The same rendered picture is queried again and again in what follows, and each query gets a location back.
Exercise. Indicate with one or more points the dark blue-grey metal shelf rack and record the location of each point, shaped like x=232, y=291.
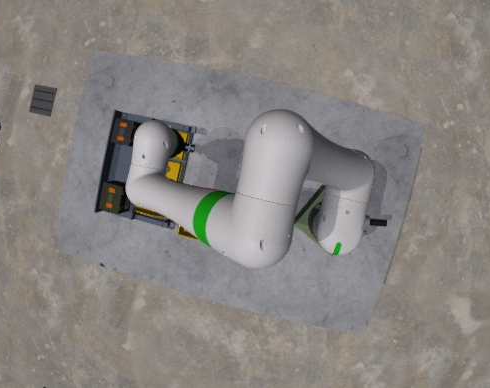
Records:
x=117, y=161

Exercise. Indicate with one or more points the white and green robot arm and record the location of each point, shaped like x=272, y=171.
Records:
x=255, y=229

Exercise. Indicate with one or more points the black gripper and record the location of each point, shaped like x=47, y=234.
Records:
x=187, y=147

